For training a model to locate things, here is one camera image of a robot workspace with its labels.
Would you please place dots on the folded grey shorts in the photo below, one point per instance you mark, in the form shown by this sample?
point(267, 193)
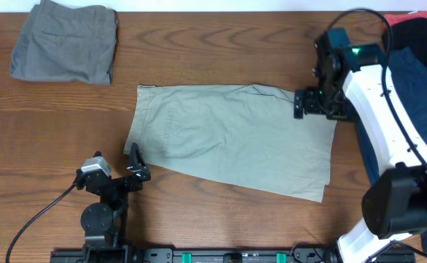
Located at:
point(62, 44)

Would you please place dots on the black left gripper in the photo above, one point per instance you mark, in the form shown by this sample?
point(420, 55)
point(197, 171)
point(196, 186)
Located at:
point(141, 174)

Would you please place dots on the navy blue shorts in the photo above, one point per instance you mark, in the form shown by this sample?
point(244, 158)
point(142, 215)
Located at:
point(415, 103)

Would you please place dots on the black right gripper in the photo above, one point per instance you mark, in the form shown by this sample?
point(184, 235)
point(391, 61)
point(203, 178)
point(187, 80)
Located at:
point(309, 97)

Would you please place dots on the black garment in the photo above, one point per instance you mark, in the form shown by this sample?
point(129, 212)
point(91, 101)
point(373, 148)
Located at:
point(425, 40)

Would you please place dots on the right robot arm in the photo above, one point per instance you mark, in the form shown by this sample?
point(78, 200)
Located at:
point(355, 83)

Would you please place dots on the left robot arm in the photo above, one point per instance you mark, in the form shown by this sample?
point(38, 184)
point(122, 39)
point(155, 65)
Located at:
point(104, 221)

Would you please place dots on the beige khaki shorts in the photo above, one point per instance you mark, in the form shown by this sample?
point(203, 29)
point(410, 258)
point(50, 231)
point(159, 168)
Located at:
point(244, 135)

